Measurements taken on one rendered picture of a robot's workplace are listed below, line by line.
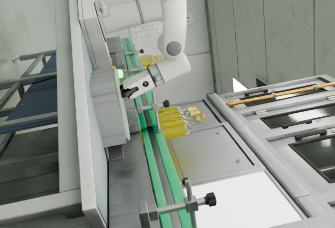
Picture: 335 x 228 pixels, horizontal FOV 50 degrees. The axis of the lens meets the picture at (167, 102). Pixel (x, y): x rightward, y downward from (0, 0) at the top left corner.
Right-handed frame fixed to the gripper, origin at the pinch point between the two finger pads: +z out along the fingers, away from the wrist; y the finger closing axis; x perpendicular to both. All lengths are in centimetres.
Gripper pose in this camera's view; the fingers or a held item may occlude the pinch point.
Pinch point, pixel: (110, 96)
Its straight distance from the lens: 122.9
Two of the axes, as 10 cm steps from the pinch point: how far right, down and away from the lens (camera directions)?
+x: -4.0, -8.5, -3.5
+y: -1.5, -3.1, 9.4
